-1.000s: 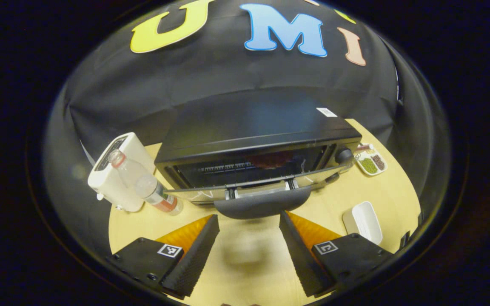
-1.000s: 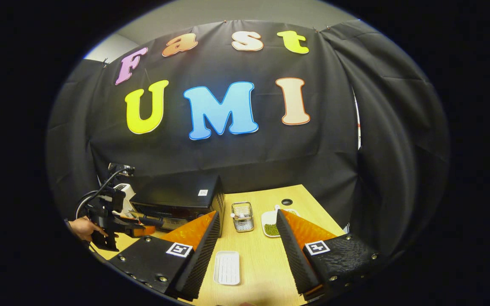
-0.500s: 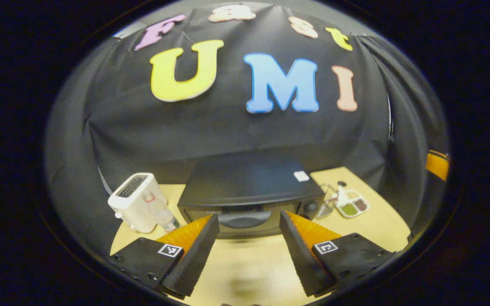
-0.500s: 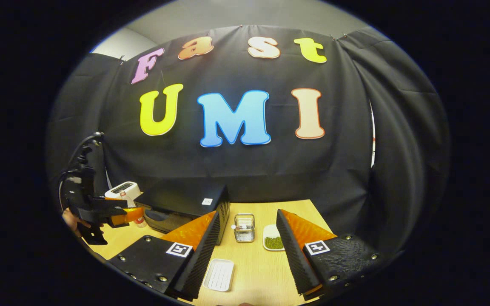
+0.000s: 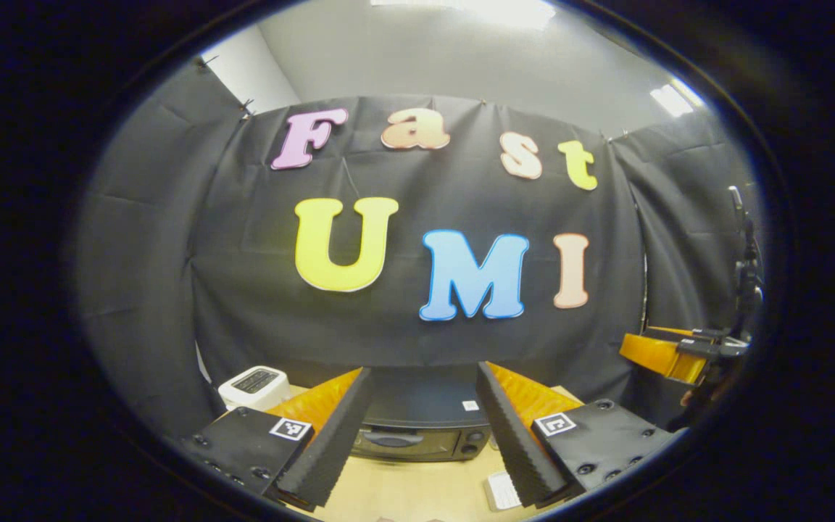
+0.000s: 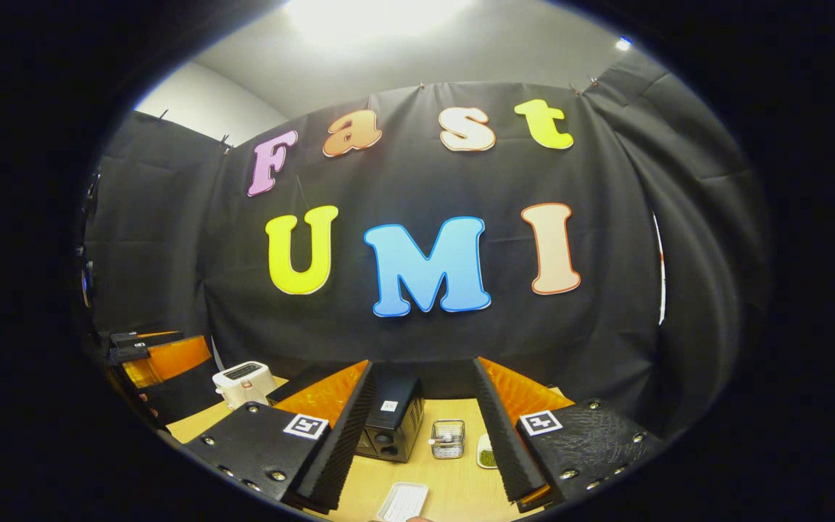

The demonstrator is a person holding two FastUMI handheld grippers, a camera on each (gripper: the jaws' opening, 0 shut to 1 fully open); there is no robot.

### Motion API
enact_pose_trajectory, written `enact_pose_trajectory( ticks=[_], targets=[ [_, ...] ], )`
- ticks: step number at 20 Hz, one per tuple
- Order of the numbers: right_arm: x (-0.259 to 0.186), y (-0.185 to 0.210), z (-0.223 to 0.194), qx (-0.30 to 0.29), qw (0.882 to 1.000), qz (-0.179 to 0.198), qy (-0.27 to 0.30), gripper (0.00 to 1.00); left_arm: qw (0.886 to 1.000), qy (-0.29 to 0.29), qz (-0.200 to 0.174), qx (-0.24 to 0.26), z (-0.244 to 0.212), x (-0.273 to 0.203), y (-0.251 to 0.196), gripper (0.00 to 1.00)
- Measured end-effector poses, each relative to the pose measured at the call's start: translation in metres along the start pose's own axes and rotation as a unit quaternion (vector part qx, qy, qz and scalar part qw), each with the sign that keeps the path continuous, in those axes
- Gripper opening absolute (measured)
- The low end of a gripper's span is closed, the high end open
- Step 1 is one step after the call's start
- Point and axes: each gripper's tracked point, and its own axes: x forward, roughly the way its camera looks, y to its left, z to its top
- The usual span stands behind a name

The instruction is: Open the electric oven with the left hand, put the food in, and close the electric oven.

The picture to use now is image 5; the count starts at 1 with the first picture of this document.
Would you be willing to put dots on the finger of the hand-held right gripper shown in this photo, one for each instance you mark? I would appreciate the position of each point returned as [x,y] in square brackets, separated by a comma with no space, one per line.
[660,357]
[671,330]

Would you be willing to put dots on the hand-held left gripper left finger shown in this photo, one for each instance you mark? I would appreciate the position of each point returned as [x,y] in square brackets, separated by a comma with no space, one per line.
[341,435]

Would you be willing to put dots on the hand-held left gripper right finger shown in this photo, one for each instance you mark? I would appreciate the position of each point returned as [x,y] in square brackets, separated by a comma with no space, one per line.
[512,442]

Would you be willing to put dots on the black electric oven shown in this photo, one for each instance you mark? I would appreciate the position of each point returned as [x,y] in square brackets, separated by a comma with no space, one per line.
[417,406]

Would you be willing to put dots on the small white ribbed tray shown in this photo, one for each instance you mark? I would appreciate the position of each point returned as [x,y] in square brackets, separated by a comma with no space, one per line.
[502,491]

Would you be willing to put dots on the white toaster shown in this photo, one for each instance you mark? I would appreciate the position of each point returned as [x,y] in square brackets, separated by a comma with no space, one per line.
[254,391]

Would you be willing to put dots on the small ceiling light panel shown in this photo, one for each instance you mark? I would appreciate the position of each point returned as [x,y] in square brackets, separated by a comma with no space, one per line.
[675,98]

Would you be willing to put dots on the black backdrop cloth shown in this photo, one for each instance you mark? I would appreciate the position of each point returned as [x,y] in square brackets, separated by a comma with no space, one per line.
[461,196]

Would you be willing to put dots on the large ceiling light panel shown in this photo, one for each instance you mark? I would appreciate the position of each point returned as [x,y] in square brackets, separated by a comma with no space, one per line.
[490,11]

